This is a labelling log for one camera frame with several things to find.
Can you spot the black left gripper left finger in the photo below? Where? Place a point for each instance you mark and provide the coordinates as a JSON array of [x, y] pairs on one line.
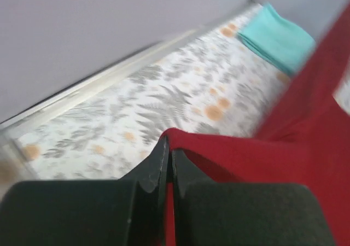
[[125, 211]]

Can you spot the folded teal t shirt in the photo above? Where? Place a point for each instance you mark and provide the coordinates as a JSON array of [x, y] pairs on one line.
[[276, 40]]

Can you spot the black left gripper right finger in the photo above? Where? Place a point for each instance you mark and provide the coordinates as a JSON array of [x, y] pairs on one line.
[[210, 213]]

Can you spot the red t shirt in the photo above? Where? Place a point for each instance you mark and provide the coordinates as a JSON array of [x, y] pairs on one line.
[[304, 139]]

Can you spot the floral tablecloth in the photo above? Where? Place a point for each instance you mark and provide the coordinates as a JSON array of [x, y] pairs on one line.
[[204, 82]]

